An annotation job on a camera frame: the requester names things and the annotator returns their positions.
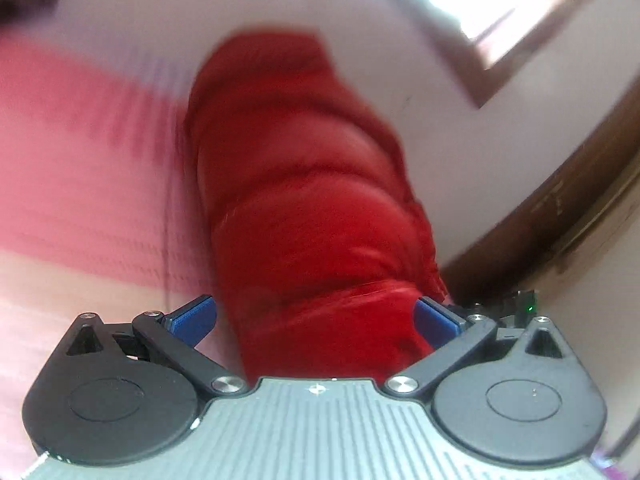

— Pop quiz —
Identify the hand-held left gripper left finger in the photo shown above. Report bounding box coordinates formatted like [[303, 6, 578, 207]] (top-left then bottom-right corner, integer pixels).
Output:
[[65, 294, 249, 395]]

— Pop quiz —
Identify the pink checked bedsheet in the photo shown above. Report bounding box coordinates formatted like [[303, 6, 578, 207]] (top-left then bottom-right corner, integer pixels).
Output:
[[0, 25, 251, 471]]

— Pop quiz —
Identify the dark wooden furniture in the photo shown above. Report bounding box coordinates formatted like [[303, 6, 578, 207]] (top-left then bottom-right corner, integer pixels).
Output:
[[442, 90, 640, 307]]

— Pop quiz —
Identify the red puffer jacket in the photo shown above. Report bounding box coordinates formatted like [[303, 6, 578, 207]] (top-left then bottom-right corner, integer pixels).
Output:
[[184, 30, 453, 385]]

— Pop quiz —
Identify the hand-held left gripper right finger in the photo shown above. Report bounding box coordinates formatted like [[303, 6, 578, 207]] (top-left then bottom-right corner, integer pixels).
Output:
[[382, 295, 572, 397]]

